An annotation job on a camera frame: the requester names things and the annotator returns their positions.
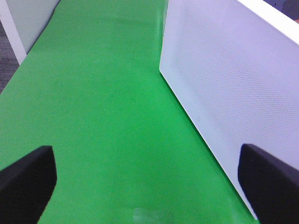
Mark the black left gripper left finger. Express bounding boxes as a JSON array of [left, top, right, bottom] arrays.
[[0, 146, 57, 224]]

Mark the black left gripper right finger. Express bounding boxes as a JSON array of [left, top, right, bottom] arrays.
[[238, 144, 299, 224]]

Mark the white microwave door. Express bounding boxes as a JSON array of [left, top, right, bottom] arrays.
[[160, 0, 299, 206]]

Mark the clear tape patch left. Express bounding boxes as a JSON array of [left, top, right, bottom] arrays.
[[133, 208, 173, 224]]

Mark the white microwave oven body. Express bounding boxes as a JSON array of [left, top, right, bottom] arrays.
[[240, 0, 299, 44]]

